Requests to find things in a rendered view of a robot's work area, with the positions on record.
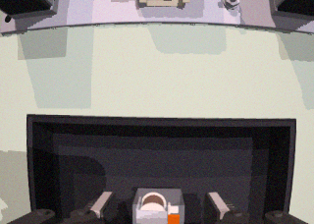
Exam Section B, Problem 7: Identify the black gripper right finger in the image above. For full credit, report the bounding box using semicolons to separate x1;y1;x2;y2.
204;193;308;224

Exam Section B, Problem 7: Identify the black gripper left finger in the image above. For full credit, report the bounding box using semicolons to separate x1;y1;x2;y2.
7;192;117;224

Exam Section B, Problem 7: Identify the light grey mounting plate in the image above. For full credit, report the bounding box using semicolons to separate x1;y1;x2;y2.
0;0;314;34

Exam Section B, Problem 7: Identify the black parts tray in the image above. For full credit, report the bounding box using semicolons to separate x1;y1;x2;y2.
26;114;296;224

